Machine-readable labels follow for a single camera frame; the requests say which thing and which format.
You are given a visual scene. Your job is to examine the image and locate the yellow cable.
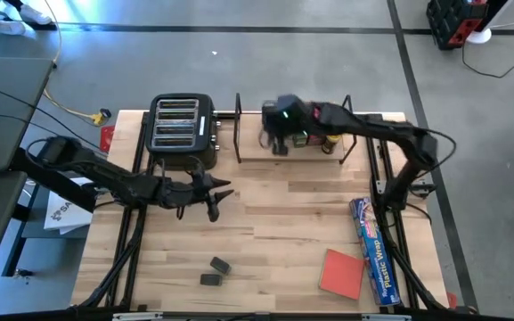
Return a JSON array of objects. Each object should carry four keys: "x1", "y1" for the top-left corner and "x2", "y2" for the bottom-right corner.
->
[{"x1": 42, "y1": 0, "x2": 102, "y2": 121}]

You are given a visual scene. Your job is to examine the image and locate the black and red crate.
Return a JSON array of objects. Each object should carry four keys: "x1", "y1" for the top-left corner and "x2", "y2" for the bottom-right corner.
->
[{"x1": 425, "y1": 0, "x2": 492, "y2": 51}]

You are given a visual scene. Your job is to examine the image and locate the black block bottom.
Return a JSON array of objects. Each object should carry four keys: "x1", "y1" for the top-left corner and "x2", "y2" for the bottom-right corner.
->
[{"x1": 199, "y1": 273, "x2": 224, "y2": 287}]

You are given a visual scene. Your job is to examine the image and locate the wooden shelf with black frame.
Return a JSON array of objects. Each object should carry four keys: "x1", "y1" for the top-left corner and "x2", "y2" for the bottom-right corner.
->
[{"x1": 233, "y1": 92, "x2": 359, "y2": 165}]

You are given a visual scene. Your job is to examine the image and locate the orange-red square flat pad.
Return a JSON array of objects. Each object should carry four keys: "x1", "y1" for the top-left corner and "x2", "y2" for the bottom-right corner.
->
[{"x1": 318, "y1": 248, "x2": 367, "y2": 301}]

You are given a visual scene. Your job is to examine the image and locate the yellow cable plug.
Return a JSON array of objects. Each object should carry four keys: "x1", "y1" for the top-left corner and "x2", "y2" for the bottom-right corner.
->
[{"x1": 91, "y1": 108, "x2": 112, "y2": 127}]

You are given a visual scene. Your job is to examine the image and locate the black frame bracket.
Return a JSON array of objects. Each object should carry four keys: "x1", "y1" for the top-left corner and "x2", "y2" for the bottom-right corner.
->
[{"x1": 409, "y1": 179, "x2": 437, "y2": 196}]

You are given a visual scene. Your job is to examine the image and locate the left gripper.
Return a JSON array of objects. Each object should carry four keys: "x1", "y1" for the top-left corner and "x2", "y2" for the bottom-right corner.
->
[{"x1": 159, "y1": 168, "x2": 235, "y2": 210}]

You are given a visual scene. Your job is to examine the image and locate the black four-slot toaster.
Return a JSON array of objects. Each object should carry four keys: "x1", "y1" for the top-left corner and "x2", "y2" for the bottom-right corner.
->
[{"x1": 144, "y1": 92, "x2": 221, "y2": 171}]

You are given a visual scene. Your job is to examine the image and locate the black floor cable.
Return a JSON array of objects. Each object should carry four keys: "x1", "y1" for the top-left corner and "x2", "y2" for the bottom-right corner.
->
[{"x1": 461, "y1": 40, "x2": 514, "y2": 79}]

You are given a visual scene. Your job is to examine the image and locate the yellow-lid onion seasoning jar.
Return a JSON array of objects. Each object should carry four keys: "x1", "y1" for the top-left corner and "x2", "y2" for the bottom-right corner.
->
[{"x1": 322, "y1": 133, "x2": 343, "y2": 155}]

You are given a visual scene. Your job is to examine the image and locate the blue plastic wrap box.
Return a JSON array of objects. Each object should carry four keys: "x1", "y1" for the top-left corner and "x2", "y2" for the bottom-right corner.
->
[{"x1": 348, "y1": 196, "x2": 401, "y2": 307}]

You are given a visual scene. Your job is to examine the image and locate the person's foot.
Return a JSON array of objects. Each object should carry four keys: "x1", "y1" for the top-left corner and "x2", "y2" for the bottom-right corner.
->
[
  {"x1": 0, "y1": 18, "x2": 29, "y2": 36},
  {"x1": 19, "y1": 2, "x2": 53, "y2": 26}
]

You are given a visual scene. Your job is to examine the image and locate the green black pepper tin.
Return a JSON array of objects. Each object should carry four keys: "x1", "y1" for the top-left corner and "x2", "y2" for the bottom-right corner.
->
[{"x1": 208, "y1": 256, "x2": 233, "y2": 276}]

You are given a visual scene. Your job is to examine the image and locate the white stand base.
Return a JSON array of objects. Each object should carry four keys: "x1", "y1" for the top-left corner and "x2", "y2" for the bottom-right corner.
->
[{"x1": 465, "y1": 0, "x2": 514, "y2": 45}]

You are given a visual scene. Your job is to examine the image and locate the white paper with logo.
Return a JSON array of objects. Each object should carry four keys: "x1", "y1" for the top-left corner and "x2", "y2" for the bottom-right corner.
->
[{"x1": 43, "y1": 177, "x2": 94, "y2": 236}]

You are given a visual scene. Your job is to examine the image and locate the silver metal bar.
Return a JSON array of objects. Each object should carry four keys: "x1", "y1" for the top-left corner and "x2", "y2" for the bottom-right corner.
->
[
  {"x1": 362, "y1": 313, "x2": 412, "y2": 321},
  {"x1": 112, "y1": 311, "x2": 164, "y2": 321}
]

